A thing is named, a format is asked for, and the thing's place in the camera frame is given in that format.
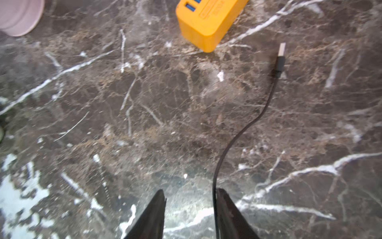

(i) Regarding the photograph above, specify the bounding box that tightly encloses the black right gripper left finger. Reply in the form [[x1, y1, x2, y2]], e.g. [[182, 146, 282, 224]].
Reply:
[[124, 189, 167, 239]]

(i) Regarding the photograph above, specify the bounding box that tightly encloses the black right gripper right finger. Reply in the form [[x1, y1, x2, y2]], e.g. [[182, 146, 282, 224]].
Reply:
[[216, 188, 259, 239]]

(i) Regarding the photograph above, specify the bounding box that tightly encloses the black usb charging cable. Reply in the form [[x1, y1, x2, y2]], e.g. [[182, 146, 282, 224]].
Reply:
[[212, 42, 287, 239]]

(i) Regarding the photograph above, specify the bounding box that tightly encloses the green electronic kitchen scale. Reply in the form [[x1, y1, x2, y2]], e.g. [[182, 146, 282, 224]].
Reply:
[[0, 125, 5, 143]]

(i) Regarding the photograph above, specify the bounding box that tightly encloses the orange power strip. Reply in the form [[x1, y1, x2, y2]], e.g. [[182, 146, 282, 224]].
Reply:
[[176, 0, 248, 53]]

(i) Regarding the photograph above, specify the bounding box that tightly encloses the pink metal pencil bucket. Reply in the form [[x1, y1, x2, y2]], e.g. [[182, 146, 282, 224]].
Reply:
[[1, 0, 45, 37]]

